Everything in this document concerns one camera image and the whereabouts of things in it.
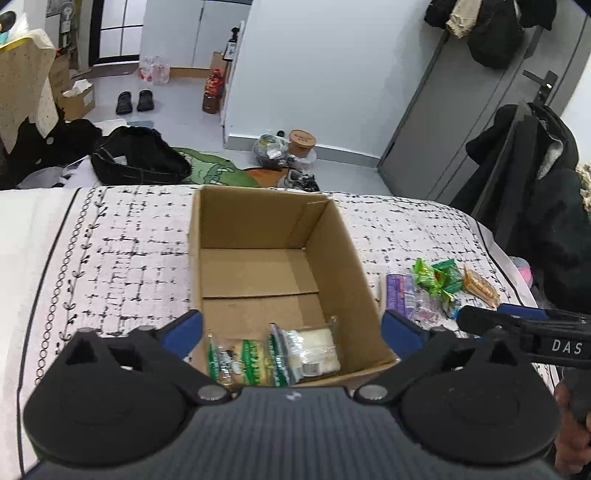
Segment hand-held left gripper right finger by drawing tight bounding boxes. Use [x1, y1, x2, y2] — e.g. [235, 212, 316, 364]
[353, 308, 532, 405]

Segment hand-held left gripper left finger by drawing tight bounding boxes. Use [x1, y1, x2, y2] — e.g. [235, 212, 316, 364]
[62, 310, 232, 405]

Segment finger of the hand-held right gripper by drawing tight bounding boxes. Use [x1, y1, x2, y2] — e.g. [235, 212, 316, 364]
[498, 303, 549, 320]
[456, 305, 525, 337]

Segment orange tan snack packet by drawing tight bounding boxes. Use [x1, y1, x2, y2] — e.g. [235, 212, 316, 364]
[463, 265, 502, 308]

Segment clear printed candy packet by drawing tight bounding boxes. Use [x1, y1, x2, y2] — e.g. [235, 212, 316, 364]
[411, 291, 446, 325]

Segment purple snack packet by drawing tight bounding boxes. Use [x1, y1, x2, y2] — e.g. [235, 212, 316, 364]
[385, 273, 419, 319]

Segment light green snack packet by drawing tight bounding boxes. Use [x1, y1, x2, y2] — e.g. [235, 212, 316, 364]
[434, 284, 459, 319]

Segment clear green-edged snack packet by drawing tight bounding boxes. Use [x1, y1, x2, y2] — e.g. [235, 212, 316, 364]
[206, 331, 241, 387]

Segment dark green snack packet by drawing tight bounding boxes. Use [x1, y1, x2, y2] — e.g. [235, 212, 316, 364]
[431, 258, 464, 294]

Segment green packet with red picture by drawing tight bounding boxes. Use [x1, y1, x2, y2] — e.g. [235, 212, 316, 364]
[413, 258, 437, 291]

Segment green printed cracker packet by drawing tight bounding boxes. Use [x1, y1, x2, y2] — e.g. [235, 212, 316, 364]
[233, 338, 275, 387]

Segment clear packet of white cakes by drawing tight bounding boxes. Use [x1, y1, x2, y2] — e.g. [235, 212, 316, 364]
[268, 316, 342, 387]

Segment brown cardboard box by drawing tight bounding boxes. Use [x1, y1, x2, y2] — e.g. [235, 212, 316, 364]
[187, 185, 399, 387]

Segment person's right hand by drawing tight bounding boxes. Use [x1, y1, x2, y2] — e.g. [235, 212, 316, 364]
[551, 381, 591, 469]

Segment pink fluffy item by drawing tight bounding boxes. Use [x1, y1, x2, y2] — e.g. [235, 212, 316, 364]
[512, 256, 534, 287]

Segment dark jackets on chair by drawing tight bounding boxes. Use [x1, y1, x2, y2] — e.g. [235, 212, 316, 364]
[450, 102, 591, 315]

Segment green rug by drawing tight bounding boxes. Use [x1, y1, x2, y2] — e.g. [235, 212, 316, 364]
[173, 147, 273, 188]

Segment black bag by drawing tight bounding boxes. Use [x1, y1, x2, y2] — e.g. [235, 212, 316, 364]
[91, 126, 193, 186]

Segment grey sneakers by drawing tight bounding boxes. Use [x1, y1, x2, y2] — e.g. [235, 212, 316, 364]
[277, 168, 320, 192]

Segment clear plastic trash bag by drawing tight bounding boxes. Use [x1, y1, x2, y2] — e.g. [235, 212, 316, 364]
[252, 133, 291, 168]

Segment grey door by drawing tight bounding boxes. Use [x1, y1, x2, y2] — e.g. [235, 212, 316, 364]
[376, 28, 591, 204]

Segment brown paper bowl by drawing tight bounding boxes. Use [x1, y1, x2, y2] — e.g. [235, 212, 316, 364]
[288, 129, 317, 158]

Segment pile of dark clothes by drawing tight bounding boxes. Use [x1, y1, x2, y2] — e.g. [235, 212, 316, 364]
[0, 117, 103, 190]

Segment brown bottle with red label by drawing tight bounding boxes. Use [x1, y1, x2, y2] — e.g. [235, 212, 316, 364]
[202, 68, 225, 114]

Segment open cardboard box with paper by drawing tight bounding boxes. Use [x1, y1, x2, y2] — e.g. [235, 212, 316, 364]
[60, 78, 96, 121]

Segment pack of water bottles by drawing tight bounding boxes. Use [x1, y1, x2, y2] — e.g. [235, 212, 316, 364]
[139, 55, 171, 85]

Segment hanging black clothes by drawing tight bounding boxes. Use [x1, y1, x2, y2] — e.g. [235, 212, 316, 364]
[424, 0, 558, 70]

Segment beige dotted cloth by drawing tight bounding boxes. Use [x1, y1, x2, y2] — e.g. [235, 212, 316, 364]
[0, 28, 57, 153]

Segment hanging beige garment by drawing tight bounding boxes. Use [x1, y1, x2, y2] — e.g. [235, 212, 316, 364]
[445, 0, 483, 38]

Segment black framed glass door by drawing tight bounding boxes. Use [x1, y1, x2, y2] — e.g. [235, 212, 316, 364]
[88, 0, 148, 68]

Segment black door handle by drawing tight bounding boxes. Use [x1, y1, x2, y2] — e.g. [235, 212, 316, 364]
[523, 69, 558, 109]

